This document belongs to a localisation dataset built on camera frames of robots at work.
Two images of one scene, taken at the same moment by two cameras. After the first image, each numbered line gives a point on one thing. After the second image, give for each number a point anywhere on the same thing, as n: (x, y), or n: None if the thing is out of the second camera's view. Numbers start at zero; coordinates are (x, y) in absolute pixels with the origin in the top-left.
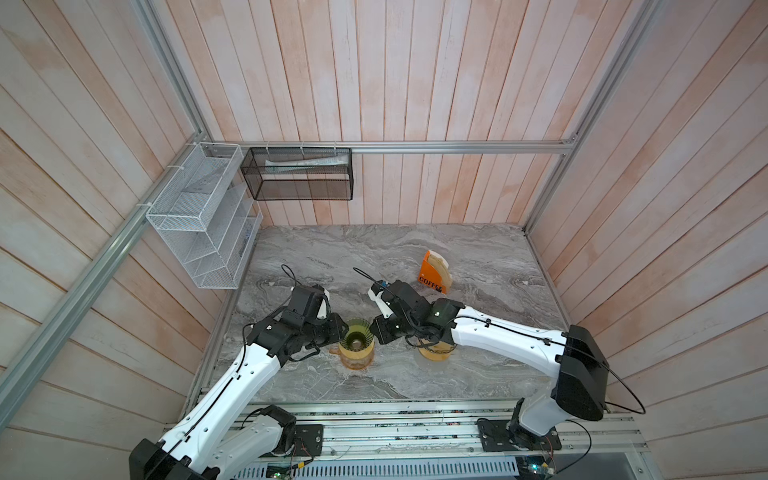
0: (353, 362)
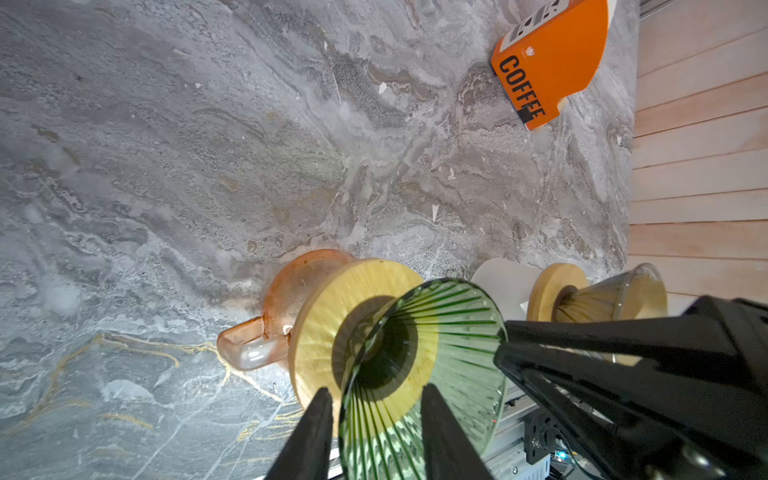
0: (267, 339)
